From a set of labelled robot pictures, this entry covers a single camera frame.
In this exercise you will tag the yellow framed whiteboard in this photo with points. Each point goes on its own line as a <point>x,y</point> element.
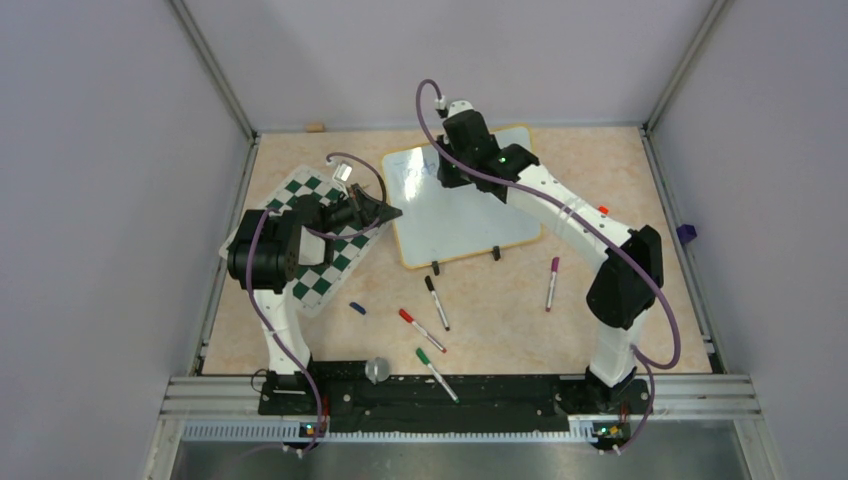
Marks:
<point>439,224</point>

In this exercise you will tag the small wooden block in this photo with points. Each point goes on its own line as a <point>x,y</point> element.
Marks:
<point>315,128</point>

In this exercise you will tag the purple plastic piece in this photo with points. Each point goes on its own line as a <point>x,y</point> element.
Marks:
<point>686,233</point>

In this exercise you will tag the red capped marker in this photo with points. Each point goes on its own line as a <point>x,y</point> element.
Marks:
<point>412,321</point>

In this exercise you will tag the blue marker cap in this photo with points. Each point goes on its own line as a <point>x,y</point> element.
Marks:
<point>357,307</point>

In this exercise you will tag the black capped marker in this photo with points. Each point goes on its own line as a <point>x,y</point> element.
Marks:
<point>439,307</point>

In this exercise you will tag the grey round knob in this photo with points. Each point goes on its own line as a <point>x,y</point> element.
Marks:
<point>377,370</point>

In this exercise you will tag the purple capped marker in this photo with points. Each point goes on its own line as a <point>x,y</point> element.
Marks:
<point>550,294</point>

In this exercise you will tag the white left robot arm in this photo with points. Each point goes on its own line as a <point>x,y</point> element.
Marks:
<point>294,253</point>

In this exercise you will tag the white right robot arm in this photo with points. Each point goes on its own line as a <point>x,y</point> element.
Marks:
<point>627,263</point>

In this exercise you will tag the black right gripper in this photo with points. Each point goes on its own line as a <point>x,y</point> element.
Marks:
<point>448,179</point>

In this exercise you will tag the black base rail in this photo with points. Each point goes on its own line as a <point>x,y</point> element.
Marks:
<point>340,392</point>

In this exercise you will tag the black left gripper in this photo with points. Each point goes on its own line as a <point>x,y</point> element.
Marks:
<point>366,210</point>

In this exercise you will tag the green capped marker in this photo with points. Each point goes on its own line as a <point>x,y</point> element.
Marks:
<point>424,359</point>

